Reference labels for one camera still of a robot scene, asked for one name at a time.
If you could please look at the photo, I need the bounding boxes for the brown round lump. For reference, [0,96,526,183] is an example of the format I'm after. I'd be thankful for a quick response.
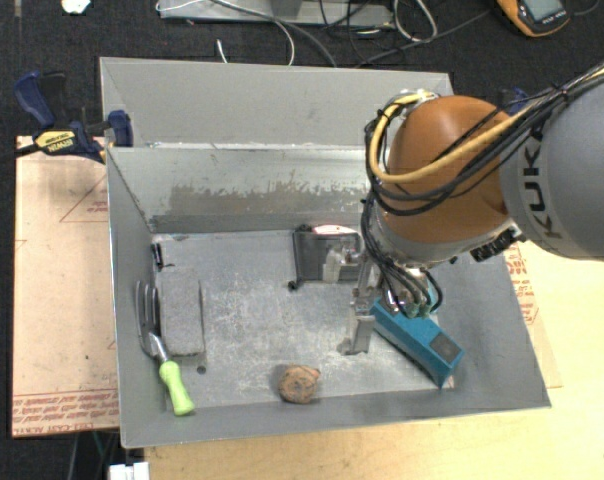
[276,364,322,405]

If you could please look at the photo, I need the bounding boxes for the green-handled metal garden fork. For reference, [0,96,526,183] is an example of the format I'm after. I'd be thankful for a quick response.
[135,280,197,417]

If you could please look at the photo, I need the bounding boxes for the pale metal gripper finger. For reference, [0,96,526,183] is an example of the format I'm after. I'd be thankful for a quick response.
[344,312,377,357]
[324,246,364,283]

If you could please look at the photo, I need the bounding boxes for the grey metal bin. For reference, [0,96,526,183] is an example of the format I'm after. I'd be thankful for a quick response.
[99,56,552,449]

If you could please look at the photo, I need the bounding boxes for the grey flat block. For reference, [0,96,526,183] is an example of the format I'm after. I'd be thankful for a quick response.
[157,266,207,358]

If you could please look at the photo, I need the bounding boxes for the blue box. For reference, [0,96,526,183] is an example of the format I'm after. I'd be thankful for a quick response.
[370,297,466,389]

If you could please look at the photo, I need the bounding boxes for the small black clip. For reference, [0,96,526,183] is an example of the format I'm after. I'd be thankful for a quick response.
[150,242,176,272]

